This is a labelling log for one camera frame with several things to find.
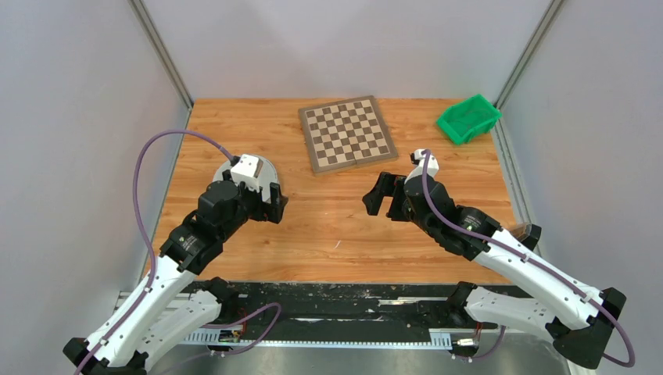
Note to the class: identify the green plastic bin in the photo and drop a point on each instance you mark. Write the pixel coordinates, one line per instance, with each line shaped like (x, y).
(468, 119)

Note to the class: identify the wooden chessboard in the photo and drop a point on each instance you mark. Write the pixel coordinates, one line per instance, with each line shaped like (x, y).
(346, 134)

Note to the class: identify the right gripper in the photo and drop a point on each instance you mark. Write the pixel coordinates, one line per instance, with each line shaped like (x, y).
(387, 185)

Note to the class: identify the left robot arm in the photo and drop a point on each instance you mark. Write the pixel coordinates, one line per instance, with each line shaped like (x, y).
(136, 336)

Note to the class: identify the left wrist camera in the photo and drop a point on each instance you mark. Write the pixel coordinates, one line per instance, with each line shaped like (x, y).
(247, 170)

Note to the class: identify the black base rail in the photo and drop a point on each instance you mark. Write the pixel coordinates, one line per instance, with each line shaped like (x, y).
(323, 314)

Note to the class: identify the grey cable spool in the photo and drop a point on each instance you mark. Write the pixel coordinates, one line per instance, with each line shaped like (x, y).
(268, 175)

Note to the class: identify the brown black corner device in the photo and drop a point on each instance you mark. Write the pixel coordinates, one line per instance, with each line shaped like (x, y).
(528, 234)

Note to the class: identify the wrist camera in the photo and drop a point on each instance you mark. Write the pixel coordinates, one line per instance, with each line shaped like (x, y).
(424, 162)
(247, 170)

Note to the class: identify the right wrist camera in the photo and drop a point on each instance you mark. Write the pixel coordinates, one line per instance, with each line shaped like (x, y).
(424, 162)

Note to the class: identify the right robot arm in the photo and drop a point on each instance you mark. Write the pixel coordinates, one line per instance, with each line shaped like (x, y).
(575, 318)

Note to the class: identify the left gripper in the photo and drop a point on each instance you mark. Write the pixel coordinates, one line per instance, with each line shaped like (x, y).
(273, 211)

